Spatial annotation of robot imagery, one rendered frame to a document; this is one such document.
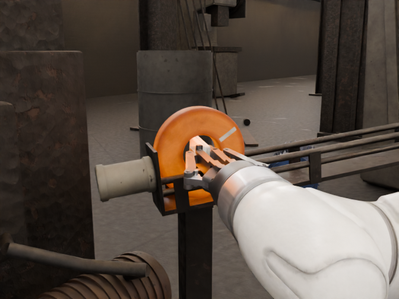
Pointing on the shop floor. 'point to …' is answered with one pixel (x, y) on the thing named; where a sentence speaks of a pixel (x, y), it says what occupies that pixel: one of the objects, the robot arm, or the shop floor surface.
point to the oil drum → (171, 88)
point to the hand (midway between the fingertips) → (199, 149)
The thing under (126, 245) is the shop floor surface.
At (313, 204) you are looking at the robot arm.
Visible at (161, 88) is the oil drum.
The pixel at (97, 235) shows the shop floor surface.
